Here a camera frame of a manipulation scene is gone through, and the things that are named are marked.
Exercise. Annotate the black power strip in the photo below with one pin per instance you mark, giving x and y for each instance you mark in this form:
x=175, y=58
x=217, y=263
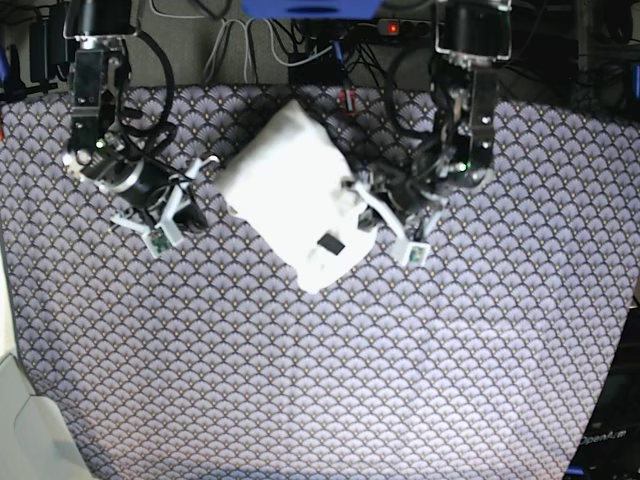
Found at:
x=403, y=28

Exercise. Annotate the red table clamp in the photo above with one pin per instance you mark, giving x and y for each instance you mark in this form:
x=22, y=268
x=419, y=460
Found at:
x=347, y=100

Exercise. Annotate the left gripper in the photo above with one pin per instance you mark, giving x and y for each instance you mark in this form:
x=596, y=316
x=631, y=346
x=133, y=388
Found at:
x=416, y=203

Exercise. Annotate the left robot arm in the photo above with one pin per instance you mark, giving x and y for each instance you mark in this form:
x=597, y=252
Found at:
x=467, y=39

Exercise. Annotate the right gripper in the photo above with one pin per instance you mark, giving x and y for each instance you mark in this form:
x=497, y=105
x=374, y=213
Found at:
x=150, y=195

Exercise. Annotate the blue box at top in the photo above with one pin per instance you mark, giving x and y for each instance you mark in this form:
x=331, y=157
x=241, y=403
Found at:
x=311, y=9

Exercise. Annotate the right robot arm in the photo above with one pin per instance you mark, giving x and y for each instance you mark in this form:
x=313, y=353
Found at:
x=105, y=148

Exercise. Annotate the white printed T-shirt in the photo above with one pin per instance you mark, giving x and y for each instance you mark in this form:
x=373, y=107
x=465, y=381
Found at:
x=289, y=184

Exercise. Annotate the fan-patterned grey tablecloth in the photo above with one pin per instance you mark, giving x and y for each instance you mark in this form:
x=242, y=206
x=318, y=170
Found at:
x=211, y=362

